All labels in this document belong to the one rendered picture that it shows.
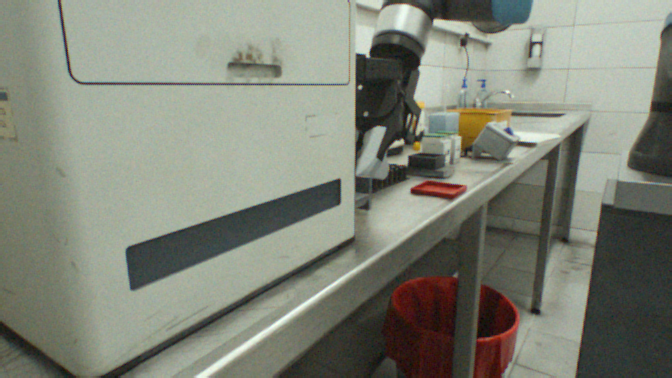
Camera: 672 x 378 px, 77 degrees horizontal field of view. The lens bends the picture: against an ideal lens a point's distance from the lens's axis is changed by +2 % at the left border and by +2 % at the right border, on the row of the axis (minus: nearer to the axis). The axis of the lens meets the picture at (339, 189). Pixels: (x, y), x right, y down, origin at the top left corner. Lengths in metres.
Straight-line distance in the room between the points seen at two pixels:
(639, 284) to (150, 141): 0.67
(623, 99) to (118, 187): 3.04
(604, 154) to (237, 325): 2.99
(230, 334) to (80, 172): 0.14
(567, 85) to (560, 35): 0.32
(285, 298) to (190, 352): 0.09
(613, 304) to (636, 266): 0.07
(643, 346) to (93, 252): 0.73
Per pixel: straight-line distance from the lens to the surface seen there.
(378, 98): 0.54
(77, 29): 0.25
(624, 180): 0.69
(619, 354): 0.81
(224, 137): 0.30
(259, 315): 0.33
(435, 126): 0.99
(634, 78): 3.15
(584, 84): 3.16
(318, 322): 0.36
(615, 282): 0.76
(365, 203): 0.50
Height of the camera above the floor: 1.04
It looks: 14 degrees down
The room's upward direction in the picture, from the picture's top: straight up
